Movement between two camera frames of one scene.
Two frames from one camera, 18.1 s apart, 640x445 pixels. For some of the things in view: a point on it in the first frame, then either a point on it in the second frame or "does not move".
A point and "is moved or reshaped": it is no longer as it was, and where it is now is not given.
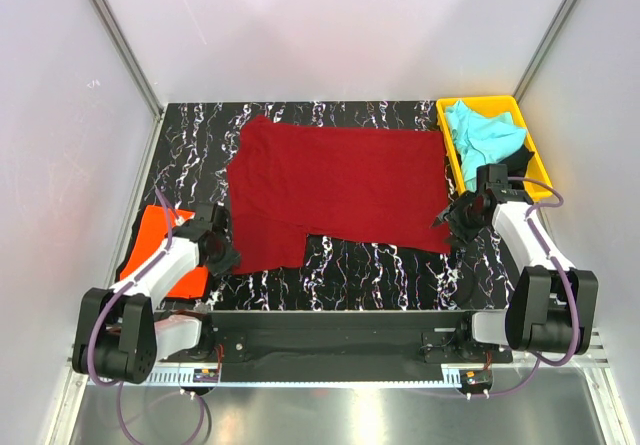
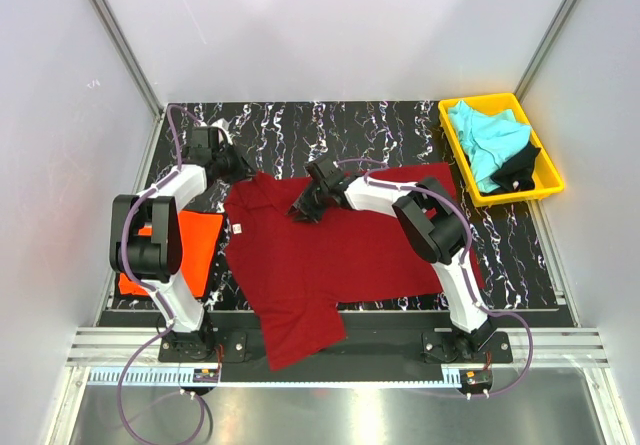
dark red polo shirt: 350,184 is moved or reshaped
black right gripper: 460,235 -> 308,213
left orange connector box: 205,375 does not move
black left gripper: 228,261 -> 243,170
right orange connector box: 474,381 does not move
